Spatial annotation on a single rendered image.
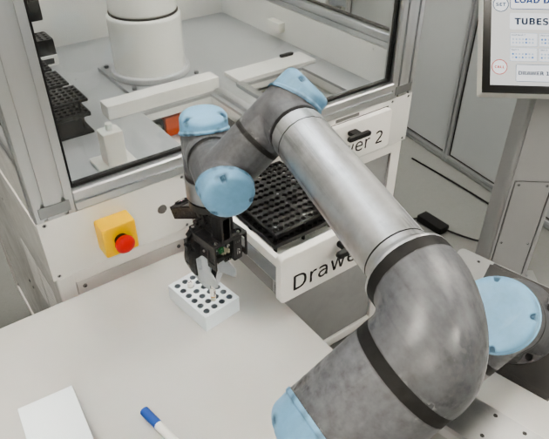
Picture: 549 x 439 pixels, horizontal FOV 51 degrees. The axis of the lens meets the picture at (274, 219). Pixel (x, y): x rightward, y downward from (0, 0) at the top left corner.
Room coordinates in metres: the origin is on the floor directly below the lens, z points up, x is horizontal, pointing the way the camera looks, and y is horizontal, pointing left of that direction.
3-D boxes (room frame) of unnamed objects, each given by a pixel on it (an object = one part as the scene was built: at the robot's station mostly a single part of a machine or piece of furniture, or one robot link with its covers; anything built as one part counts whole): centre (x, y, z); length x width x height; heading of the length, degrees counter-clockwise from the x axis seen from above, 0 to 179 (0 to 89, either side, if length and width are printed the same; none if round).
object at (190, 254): (0.78, 0.14, 0.94); 0.05 x 0.02 x 0.09; 133
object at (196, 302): (0.84, 0.14, 0.78); 0.12 x 0.08 x 0.04; 43
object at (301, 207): (1.03, -0.01, 0.87); 0.22 x 0.18 x 0.06; 36
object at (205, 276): (0.77, 0.12, 0.90); 0.06 x 0.03 x 0.09; 43
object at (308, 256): (0.87, -0.12, 0.87); 0.29 x 0.02 x 0.11; 126
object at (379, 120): (1.32, -0.19, 0.87); 0.29 x 0.02 x 0.11; 126
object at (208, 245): (0.78, 0.10, 1.00); 0.09 x 0.08 x 0.12; 43
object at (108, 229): (0.92, 0.32, 0.88); 0.07 x 0.05 x 0.07; 126
